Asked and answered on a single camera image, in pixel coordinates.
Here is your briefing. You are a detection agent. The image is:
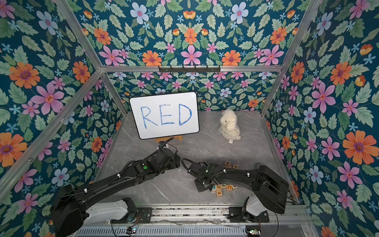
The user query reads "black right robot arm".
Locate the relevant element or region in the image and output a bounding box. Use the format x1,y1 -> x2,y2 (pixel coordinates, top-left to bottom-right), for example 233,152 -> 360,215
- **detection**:
181,158 -> 289,216

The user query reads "wooden block letter K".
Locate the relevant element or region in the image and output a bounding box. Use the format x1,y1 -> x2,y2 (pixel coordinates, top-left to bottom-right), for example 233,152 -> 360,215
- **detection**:
216,190 -> 223,197

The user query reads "whiteboard with word RED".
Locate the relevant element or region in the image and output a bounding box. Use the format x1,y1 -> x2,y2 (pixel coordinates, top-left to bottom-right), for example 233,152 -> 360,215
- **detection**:
129,92 -> 200,140

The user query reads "white plush dog toy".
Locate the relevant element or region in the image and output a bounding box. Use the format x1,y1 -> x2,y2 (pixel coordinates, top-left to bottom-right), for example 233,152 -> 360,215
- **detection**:
219,109 -> 241,144

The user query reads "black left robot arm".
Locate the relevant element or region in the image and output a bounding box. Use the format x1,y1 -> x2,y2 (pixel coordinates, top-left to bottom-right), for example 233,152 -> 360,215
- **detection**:
50,142 -> 180,237

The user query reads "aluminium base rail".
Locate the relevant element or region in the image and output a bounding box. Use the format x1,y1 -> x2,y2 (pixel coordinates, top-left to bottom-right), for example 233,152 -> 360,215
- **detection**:
74,203 -> 318,237

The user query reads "wooden whiteboard stand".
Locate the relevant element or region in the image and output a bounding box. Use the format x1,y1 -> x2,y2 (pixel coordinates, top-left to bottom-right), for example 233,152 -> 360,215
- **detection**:
154,135 -> 183,143

